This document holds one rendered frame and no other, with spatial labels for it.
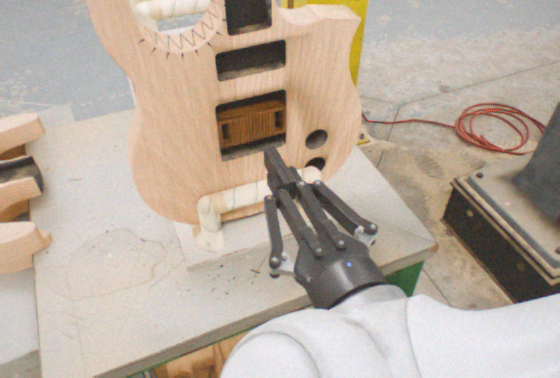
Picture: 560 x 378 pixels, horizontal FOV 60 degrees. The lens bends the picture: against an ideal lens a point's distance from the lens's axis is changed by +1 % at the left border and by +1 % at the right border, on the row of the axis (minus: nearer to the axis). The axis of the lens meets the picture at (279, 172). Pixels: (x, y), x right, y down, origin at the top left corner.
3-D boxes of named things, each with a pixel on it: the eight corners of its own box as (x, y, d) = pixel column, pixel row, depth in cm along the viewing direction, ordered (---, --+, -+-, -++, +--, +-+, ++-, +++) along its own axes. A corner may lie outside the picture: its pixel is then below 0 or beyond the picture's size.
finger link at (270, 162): (290, 200, 59) (284, 201, 59) (269, 163, 63) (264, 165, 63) (290, 182, 57) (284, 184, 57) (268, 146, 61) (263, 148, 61)
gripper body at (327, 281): (316, 343, 48) (281, 270, 54) (391, 314, 50) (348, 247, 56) (320, 303, 43) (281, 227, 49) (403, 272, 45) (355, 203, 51)
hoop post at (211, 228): (220, 235, 79) (215, 195, 73) (226, 249, 77) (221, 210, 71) (201, 241, 79) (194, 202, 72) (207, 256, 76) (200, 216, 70)
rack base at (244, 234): (305, 166, 93) (305, 162, 92) (343, 222, 83) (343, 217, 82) (165, 207, 85) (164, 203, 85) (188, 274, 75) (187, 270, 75)
